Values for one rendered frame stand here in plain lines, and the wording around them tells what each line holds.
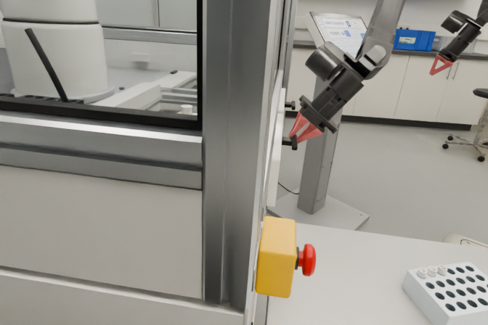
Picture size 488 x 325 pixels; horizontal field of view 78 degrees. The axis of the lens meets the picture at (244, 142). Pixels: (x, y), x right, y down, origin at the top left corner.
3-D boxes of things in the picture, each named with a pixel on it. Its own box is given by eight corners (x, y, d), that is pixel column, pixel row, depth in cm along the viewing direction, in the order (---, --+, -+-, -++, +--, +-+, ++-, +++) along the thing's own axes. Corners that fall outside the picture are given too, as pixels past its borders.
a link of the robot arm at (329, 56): (391, 52, 61) (375, 70, 69) (348, 16, 63) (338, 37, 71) (349, 91, 60) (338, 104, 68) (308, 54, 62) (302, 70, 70)
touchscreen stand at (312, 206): (368, 219, 193) (412, 56, 153) (332, 252, 163) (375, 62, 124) (304, 187, 225) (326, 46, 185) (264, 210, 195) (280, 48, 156)
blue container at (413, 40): (416, 48, 384) (420, 30, 375) (432, 51, 346) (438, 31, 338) (368, 45, 387) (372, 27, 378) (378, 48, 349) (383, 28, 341)
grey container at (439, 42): (459, 51, 383) (463, 37, 377) (474, 54, 355) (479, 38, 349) (426, 48, 385) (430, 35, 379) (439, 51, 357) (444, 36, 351)
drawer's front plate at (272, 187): (279, 149, 85) (283, 112, 81) (274, 209, 59) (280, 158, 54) (273, 149, 85) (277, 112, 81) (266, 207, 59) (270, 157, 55)
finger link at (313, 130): (277, 127, 74) (304, 99, 71) (299, 144, 75) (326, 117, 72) (277, 136, 68) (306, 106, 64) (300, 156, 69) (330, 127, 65)
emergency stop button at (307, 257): (311, 261, 42) (316, 238, 40) (314, 284, 38) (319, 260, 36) (290, 257, 42) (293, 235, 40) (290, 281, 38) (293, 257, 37)
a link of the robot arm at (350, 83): (368, 81, 61) (368, 82, 66) (343, 59, 62) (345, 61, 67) (343, 106, 63) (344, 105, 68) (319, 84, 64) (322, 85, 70)
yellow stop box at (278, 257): (294, 259, 44) (300, 218, 41) (295, 301, 37) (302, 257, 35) (259, 254, 44) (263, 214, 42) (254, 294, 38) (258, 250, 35)
